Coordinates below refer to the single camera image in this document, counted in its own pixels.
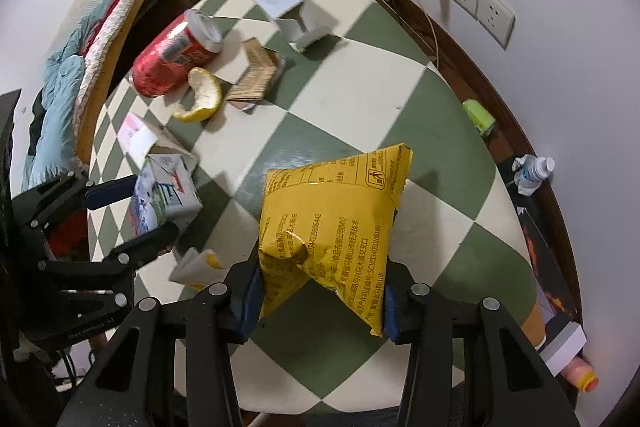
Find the clear water bottle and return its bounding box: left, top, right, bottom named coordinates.
left=514, top=156, right=556, bottom=196

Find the black book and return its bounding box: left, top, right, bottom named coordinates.
left=517, top=207, right=581, bottom=323

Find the red soda can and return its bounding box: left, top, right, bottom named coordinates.
left=129, top=9, right=223, bottom=98

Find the patterned white bed sheet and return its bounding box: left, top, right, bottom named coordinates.
left=75, top=0, right=138, bottom=128

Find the light blue duvet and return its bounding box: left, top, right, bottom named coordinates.
left=22, top=0, right=138, bottom=190

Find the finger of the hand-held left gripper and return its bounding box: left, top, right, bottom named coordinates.
left=37, top=222, right=179, bottom=308
left=10, top=174, right=138, bottom=229

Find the white flat box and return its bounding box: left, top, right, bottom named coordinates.
left=540, top=322, right=588, bottom=375

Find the yellow citrus peel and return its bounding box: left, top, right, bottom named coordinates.
left=171, top=68, right=223, bottom=124

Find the brown cardboard piece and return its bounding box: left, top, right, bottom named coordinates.
left=225, top=38, right=287, bottom=112

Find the thin charger cable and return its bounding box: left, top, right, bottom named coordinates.
left=390, top=0, right=440, bottom=58

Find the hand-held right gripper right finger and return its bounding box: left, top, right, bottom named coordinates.
left=382, top=259, right=583, bottom=427

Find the white pink paper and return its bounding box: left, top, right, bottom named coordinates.
left=116, top=113, right=166, bottom=170

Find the yellow snack bag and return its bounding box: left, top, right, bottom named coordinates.
left=257, top=143, right=414, bottom=338

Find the green white checkered tablecloth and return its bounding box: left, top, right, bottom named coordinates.
left=87, top=0, right=546, bottom=415

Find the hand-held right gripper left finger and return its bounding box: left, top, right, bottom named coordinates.
left=57, top=261, right=266, bottom=427

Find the white open paper box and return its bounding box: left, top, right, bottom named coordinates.
left=270, top=2, right=338, bottom=54

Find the white yellow wrapper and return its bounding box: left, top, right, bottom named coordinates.
left=168, top=248, right=228, bottom=290

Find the orange capped bottle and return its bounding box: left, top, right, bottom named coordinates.
left=557, top=354, right=599, bottom=393

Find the bed with red sheet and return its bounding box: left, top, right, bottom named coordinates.
left=82, top=0, right=126, bottom=58

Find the blue white milk carton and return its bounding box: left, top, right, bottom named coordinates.
left=129, top=146, right=203, bottom=238

